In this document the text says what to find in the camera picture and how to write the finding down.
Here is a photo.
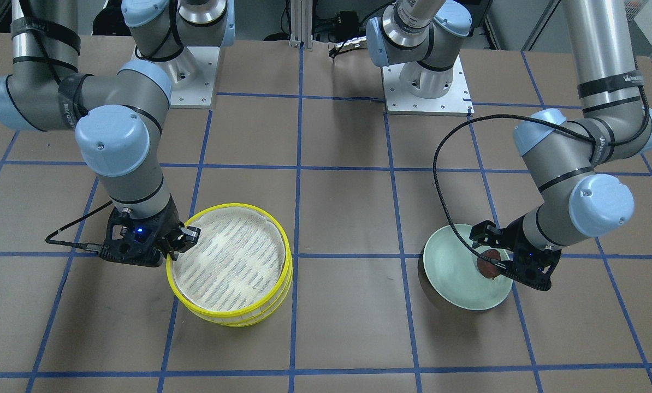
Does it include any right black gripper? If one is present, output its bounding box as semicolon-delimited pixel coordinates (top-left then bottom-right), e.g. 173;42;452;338
97;198;201;267

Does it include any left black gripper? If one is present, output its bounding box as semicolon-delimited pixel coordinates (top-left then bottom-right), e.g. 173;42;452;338
469;217;561;291

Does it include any brown bun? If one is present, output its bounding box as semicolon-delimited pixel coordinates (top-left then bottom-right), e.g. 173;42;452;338
476;248;511;279

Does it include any yellow bamboo steamer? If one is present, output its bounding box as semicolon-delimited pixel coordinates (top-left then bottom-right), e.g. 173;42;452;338
192;281;293;328
165;203;293;318

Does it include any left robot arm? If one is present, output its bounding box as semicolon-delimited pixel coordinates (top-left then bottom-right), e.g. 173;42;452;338
366;1;652;291

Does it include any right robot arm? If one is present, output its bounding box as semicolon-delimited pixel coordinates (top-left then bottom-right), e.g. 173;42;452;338
0;1;235;267

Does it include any mint green plate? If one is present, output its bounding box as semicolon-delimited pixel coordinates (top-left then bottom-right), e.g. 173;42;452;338
423;224;512;311

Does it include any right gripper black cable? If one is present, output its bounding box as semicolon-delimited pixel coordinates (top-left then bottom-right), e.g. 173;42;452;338
46;201;114;252

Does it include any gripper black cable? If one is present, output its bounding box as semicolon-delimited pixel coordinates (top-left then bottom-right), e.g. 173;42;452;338
432;71;652;268
46;201;114;252

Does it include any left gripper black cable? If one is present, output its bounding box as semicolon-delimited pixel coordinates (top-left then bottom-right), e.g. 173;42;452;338
432;71;652;268

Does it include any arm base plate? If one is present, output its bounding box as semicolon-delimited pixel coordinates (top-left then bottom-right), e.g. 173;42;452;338
381;57;475;116
132;46;219;109

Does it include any aluminium frame post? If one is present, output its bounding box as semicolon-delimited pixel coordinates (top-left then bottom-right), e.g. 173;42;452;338
288;0;316;51

